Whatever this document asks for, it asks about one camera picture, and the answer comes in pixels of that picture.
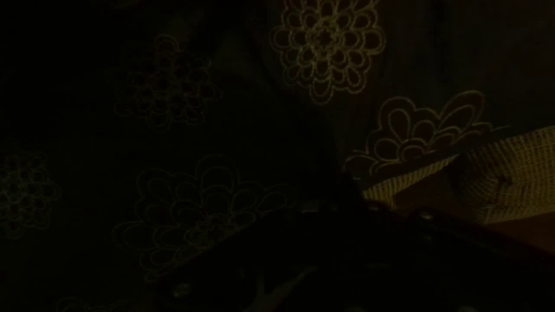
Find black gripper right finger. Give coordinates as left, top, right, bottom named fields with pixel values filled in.
left=323, top=196, right=555, bottom=312

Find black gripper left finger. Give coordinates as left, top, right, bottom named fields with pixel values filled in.
left=145, top=189, right=361, bottom=312

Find black floral pattern pillow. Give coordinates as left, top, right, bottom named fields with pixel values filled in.
left=0, top=0, right=555, bottom=301

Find olive fabric sofa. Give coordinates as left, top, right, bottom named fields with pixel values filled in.
left=361, top=123, right=555, bottom=258

